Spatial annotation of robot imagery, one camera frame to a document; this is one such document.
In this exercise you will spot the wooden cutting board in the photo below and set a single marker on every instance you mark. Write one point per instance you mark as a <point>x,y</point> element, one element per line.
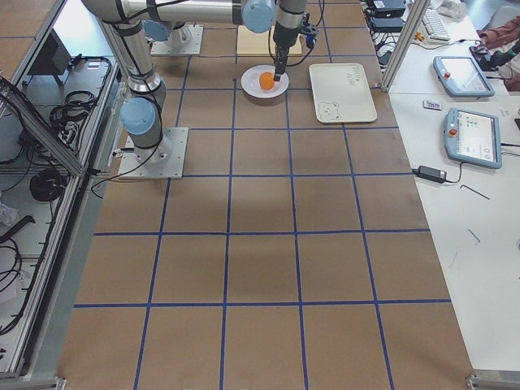
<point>254,44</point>

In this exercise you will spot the cream rectangular tray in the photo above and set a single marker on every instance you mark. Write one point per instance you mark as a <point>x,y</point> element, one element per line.
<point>341,93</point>

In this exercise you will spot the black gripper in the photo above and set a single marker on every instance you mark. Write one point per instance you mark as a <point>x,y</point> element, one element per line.
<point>283,37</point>

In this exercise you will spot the aluminium frame post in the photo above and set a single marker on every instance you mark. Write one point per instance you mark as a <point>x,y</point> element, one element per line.
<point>412,22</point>

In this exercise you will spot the teach pendant upper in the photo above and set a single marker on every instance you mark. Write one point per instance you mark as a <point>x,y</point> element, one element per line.
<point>462,77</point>

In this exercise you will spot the teach pendant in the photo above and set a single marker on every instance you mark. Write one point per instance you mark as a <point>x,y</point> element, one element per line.
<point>462,77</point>
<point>473,138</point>

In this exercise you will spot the teach pendant lower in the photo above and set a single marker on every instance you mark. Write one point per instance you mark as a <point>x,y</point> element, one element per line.
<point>473,138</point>

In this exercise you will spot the black allen key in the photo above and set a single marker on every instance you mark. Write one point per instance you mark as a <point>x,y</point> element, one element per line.
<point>463,186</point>

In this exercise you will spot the small printed card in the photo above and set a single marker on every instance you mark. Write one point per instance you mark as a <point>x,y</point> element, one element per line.
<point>432,105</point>

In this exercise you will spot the orange fruit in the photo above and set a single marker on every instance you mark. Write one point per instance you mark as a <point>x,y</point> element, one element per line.
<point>266,81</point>

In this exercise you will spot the white round plate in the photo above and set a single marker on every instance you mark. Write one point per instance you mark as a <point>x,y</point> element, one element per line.
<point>250,82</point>

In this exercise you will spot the white keyboard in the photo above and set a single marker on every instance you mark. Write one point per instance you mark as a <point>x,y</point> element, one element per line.
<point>433,29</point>

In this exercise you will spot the black power adapter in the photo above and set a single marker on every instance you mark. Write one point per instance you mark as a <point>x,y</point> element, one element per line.
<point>430,173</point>

